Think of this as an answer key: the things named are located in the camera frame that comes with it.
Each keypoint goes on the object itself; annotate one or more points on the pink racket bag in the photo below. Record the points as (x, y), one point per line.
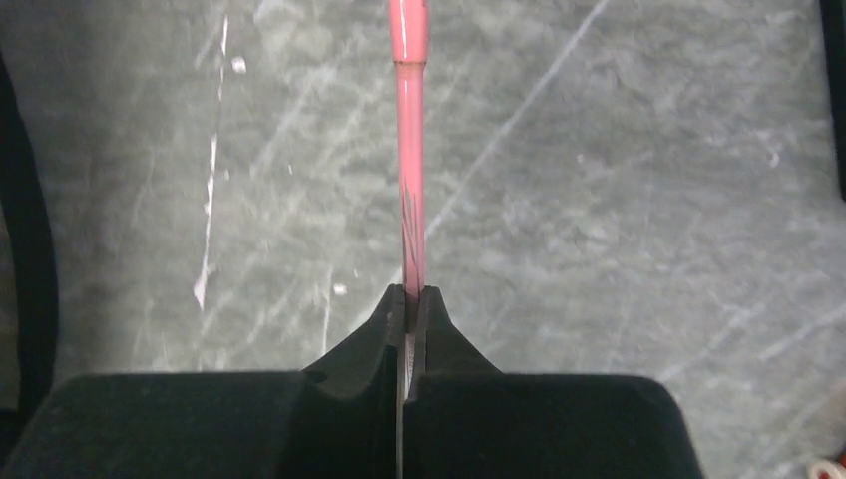
(34, 263)

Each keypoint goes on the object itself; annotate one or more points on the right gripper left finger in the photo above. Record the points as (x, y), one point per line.
(337, 418)

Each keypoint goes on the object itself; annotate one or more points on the pink badminton racket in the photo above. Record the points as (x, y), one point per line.
(408, 26)

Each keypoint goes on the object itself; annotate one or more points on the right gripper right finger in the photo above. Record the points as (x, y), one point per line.
(464, 418)

